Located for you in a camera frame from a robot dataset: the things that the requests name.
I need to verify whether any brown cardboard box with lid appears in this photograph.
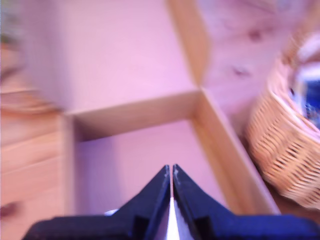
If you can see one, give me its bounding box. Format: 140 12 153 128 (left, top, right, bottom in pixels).
59 0 281 216

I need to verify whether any woven wicker basket with handle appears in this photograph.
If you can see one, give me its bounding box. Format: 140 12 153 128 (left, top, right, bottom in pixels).
245 24 320 210

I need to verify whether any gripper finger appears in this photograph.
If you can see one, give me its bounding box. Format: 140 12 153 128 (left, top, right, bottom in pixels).
173 163 235 240
116 164 171 240

